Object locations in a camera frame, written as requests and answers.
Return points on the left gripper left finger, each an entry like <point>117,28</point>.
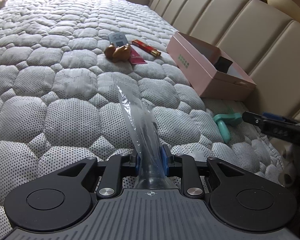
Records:
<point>64,198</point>

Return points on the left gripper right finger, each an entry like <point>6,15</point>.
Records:
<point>237,198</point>

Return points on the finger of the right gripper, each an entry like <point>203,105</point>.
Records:
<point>276,126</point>

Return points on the teal plastic handle tool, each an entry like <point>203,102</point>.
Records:
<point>224,120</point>

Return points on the black tool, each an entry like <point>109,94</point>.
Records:
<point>142,127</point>

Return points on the beige padded headboard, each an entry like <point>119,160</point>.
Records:
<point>262,40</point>

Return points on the pink cardboard box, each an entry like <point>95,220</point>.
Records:
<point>196,59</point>

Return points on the black object in box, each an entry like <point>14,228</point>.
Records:
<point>223,64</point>

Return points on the white quilted mattress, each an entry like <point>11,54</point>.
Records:
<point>58,94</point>

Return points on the brown wooden figurine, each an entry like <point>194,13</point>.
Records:
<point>117,54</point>

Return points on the red cylindrical tube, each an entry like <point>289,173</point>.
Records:
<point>152,51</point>

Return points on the grey blue pink packet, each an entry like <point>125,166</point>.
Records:
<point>119,39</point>

